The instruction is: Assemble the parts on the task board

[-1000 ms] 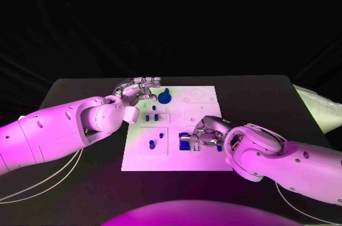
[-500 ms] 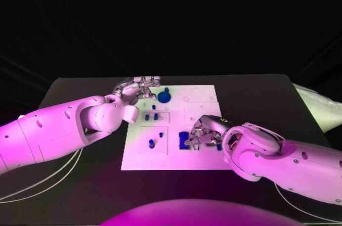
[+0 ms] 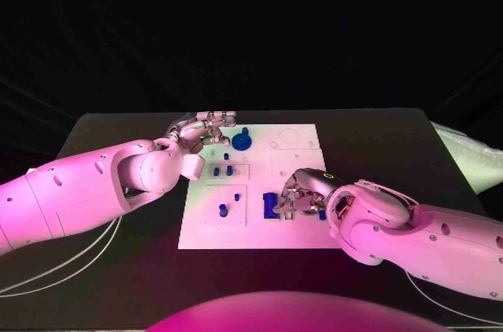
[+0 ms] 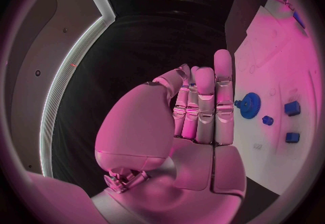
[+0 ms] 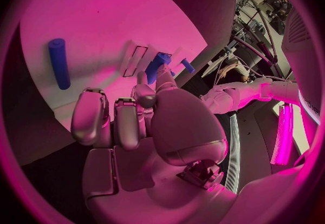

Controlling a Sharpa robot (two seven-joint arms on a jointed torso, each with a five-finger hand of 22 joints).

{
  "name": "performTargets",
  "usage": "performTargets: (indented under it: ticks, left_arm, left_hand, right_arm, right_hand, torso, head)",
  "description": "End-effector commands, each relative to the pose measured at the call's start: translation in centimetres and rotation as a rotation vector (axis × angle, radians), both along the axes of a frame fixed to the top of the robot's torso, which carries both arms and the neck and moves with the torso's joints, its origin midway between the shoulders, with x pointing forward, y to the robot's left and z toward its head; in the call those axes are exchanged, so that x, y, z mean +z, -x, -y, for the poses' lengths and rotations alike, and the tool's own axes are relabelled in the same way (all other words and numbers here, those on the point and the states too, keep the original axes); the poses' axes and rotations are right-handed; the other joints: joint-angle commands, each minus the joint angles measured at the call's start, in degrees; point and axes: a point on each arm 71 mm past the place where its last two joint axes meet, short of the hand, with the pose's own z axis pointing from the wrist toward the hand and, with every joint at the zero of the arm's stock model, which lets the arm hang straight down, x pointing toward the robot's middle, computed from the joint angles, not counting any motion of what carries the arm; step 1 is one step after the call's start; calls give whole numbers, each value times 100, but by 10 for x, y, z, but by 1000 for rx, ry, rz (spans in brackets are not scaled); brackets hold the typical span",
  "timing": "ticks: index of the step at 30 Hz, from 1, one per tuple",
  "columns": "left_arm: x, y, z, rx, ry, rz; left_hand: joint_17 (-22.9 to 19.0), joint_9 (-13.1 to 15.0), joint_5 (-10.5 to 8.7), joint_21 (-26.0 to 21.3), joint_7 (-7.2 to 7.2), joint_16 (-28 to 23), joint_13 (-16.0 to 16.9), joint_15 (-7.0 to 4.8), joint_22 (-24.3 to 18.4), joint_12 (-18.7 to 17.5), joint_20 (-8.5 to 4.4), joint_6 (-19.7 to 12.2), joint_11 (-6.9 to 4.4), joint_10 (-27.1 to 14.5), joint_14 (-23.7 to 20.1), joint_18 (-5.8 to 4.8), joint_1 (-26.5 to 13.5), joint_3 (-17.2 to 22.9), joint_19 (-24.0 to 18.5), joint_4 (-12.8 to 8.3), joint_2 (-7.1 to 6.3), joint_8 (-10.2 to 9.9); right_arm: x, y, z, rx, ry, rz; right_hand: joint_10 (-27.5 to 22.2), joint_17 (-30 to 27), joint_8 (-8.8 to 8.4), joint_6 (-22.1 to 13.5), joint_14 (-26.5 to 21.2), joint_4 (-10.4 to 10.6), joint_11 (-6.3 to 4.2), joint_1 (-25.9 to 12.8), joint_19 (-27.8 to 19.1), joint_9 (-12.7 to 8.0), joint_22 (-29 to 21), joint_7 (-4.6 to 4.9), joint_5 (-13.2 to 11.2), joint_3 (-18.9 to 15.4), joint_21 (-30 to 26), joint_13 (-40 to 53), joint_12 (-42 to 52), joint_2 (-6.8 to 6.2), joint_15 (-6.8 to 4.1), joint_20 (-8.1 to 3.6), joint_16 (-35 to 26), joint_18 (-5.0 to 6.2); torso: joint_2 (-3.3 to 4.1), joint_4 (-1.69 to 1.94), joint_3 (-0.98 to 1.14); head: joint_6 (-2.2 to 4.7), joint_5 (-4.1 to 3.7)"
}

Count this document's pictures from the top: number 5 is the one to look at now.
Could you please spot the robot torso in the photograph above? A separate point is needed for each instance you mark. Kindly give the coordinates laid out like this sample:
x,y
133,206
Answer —
x,y
299,45

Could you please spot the blue plug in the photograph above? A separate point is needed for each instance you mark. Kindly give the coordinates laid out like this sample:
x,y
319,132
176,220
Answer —
x,y
154,65

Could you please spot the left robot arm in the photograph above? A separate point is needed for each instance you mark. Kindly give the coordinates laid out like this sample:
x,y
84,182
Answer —
x,y
243,92

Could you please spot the white task board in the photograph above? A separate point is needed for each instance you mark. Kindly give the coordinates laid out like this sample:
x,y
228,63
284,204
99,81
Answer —
x,y
101,15

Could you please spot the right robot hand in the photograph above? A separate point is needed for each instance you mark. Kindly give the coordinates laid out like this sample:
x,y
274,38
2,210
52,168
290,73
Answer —
x,y
182,126

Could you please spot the long blue cylinder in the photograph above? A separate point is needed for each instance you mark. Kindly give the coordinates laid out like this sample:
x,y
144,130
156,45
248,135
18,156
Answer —
x,y
59,63

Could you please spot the short blue peg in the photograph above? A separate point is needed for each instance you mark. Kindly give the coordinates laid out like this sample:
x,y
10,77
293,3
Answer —
x,y
188,65

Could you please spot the glowing light bar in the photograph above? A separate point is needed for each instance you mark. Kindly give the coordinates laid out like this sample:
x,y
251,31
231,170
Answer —
x,y
281,136

